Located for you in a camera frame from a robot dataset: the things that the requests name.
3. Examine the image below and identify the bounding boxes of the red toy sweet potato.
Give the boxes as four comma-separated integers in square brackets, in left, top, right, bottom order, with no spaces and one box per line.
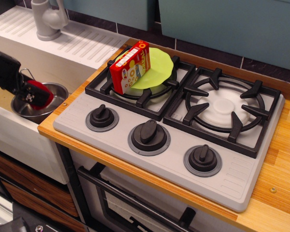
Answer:
[26,80,54,110]

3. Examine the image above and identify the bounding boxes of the black left burner grate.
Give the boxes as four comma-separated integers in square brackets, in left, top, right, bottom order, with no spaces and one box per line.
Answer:
[85,56,196,121]

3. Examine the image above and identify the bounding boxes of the black left stove knob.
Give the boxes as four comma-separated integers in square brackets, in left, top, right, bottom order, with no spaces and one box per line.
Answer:
[86,104,119,132]

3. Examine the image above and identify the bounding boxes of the white right burner disc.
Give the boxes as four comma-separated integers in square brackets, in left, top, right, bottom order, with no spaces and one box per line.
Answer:
[198,88,250,128]

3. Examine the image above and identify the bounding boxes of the grey toy faucet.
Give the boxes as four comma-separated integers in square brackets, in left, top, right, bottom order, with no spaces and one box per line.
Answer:
[31,0,69,41]

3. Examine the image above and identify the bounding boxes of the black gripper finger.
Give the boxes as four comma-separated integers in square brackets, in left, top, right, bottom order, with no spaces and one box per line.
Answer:
[15,80,51,106]

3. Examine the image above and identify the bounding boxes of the black stove knob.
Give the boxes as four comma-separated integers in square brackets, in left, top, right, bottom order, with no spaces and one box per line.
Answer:
[184,145,222,177]
[128,119,171,156]
[86,104,119,132]

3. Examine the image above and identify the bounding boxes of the red cereal box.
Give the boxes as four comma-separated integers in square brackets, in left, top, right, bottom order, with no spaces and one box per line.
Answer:
[110,41,151,94]

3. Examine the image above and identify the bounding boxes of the wooden drawer fronts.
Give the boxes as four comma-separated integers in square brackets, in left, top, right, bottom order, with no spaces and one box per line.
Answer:
[0,149,87,232]

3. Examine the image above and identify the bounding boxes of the black oven door handle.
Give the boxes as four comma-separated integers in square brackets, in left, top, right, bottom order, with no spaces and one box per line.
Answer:
[77,166,195,232]

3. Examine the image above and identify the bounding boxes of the stainless steel pot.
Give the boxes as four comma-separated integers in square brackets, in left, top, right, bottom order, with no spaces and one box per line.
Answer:
[11,71,69,124]

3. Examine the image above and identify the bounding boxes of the black burner grate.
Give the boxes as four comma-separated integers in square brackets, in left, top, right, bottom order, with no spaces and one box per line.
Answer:
[85,56,196,121]
[163,67,281,158]

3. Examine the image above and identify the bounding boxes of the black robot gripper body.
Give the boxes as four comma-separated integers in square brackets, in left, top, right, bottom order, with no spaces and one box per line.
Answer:
[0,51,25,95]

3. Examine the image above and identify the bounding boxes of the white toy sink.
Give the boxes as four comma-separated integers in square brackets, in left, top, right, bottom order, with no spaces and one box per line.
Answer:
[0,6,128,184]

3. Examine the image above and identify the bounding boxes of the black right stove knob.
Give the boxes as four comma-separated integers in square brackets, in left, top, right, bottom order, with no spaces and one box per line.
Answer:
[184,145,222,177]

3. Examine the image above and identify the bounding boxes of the black right burner grate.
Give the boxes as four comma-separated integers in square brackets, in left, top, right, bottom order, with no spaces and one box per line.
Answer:
[163,67,281,158]

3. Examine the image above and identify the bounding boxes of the black middle stove knob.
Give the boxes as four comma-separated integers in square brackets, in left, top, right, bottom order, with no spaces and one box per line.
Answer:
[128,119,171,156]

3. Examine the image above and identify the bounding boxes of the lime green plate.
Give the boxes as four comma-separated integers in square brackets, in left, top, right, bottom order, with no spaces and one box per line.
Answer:
[115,47,174,89]

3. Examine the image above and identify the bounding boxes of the grey toy stove top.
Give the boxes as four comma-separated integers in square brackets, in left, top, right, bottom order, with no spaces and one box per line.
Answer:
[52,45,286,213]

